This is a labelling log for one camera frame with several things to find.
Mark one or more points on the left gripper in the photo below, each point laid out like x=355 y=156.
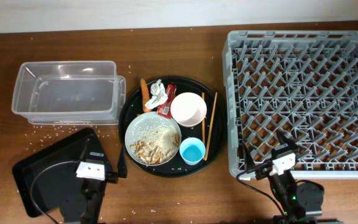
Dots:
x=112 y=177

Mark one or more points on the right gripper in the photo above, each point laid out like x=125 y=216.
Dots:
x=263 y=168

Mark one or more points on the grey plate with food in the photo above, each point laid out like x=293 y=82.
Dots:
x=152 y=140

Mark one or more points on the wooden chopstick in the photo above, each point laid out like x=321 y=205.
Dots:
x=203 y=124
x=210 y=127

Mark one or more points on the orange carrot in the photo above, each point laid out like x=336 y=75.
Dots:
x=145 y=95

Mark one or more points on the red snack wrapper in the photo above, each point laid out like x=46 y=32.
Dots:
x=164 y=109

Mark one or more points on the blue cup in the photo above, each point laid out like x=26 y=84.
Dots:
x=192 y=151

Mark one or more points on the white tissue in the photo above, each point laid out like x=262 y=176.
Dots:
x=159 y=95

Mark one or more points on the white bowl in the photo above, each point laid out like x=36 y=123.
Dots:
x=188 y=109

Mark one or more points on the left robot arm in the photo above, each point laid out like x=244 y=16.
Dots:
x=84 y=204

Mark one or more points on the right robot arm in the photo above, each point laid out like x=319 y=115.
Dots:
x=298 y=201

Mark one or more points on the grey dishwasher rack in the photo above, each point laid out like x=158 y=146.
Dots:
x=302 y=83

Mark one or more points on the black rectangular tray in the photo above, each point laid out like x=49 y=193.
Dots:
x=46 y=177

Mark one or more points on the black round tray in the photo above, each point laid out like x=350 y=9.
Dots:
x=177 y=167

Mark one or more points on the clear plastic bin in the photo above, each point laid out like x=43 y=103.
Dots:
x=69 y=93

